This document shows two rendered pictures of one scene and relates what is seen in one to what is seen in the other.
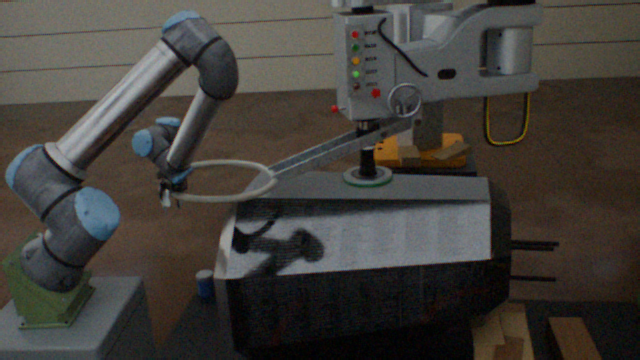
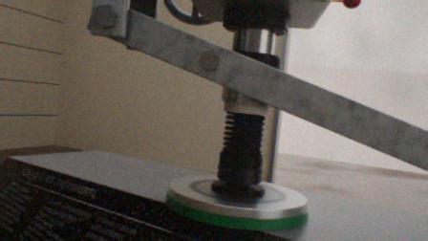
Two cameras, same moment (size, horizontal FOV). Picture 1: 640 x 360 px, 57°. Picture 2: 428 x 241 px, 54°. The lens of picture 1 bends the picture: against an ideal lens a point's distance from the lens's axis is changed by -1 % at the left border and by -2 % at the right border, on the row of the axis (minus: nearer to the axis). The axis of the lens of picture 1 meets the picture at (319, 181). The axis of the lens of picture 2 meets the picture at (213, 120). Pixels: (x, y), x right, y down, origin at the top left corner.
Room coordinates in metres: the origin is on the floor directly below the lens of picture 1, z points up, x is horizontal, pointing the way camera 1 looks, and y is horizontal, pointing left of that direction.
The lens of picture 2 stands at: (3.13, -0.07, 1.03)
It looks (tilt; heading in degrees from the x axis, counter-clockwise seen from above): 3 degrees down; 197
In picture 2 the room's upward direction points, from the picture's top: 6 degrees clockwise
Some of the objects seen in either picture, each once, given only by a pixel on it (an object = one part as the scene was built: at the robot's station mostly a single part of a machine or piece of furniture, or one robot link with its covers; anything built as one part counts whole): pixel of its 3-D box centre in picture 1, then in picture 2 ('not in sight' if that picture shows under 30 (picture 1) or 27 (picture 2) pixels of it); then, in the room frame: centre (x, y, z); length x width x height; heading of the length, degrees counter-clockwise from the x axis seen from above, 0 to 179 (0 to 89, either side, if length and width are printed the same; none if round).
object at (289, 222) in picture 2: (367, 175); (237, 196); (2.50, -0.21, 0.89); 0.22 x 0.22 x 0.04
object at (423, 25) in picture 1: (443, 34); not in sight; (3.03, -0.66, 1.41); 0.74 x 0.34 x 0.25; 27
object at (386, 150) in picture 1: (419, 148); not in sight; (3.20, -0.57, 0.76); 0.49 x 0.49 x 0.05; 79
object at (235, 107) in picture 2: not in sight; (246, 101); (2.50, -0.21, 1.03); 0.07 x 0.07 x 0.04
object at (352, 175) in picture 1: (367, 174); (237, 193); (2.50, -0.21, 0.89); 0.21 x 0.21 x 0.01
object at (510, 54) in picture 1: (509, 48); not in sight; (2.62, -0.86, 1.39); 0.19 x 0.19 x 0.20
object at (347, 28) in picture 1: (354, 60); not in sight; (2.37, -0.17, 1.42); 0.08 x 0.03 x 0.28; 101
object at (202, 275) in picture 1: (206, 283); not in sight; (3.04, 0.69, 0.08); 0.10 x 0.10 x 0.13
